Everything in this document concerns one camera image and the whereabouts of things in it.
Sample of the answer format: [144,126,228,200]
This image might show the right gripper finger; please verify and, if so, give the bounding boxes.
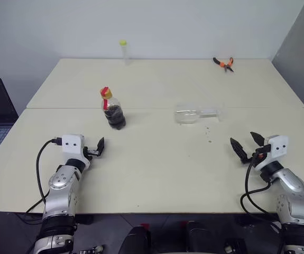
[229,137,249,165]
[250,131,265,147]

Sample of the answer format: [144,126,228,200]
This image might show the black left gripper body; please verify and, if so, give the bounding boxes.
[84,146,102,160]

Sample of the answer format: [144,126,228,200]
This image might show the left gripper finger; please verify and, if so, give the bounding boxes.
[96,137,106,157]

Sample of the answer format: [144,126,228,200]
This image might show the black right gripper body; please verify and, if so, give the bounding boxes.
[240,144,271,165]

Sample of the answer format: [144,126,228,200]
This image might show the dark soda bottle red cap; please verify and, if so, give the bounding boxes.
[99,86,127,131]

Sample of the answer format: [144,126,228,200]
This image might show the yellow bottle cap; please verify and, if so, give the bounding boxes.
[99,86,113,99]

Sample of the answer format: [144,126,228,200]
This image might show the orange and black pliers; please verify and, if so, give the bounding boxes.
[212,57,234,74]

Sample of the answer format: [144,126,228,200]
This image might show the clear tube with yellow-green cap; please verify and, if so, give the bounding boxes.
[119,39,133,66]

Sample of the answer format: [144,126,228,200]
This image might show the dark rounded shape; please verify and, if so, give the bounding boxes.
[119,224,152,254]

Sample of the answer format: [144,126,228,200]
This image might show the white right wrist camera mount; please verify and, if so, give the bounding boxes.
[254,134,289,171]

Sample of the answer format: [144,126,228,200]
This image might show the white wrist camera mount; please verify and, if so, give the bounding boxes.
[254,134,289,171]
[61,133,92,170]

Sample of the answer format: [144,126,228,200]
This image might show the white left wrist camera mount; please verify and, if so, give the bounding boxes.
[61,133,92,170]

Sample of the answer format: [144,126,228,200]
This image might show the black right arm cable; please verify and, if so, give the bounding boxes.
[240,156,284,233]

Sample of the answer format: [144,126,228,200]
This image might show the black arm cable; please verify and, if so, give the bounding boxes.
[24,137,63,214]
[240,156,284,233]

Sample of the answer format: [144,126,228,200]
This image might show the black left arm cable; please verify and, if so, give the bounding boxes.
[24,137,63,214]

